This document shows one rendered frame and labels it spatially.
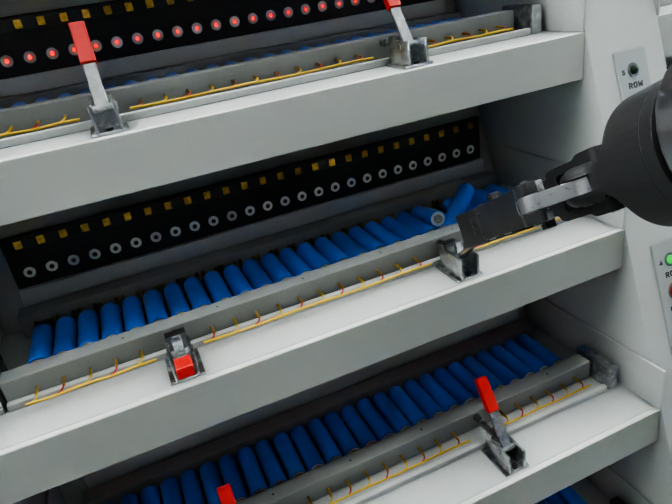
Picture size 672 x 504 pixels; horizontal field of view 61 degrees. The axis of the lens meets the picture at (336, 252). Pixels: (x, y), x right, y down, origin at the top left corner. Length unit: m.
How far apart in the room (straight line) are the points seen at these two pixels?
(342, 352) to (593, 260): 0.28
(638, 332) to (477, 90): 0.31
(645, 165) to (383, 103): 0.26
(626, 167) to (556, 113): 0.37
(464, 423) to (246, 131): 0.38
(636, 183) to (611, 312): 0.40
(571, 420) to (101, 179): 0.52
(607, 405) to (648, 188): 0.42
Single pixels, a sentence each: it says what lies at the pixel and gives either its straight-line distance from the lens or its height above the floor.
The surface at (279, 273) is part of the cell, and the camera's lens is 0.55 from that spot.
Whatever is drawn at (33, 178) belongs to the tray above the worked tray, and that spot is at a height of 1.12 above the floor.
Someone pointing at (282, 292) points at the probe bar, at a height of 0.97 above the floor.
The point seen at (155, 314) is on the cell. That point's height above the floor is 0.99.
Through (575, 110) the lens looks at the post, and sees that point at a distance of 0.66.
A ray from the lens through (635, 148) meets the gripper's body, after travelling 0.31.
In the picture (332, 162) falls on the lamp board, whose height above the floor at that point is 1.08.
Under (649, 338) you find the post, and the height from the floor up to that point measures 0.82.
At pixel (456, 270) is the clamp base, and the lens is 0.54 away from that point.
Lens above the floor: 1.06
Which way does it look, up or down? 7 degrees down
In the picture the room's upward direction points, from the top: 15 degrees counter-clockwise
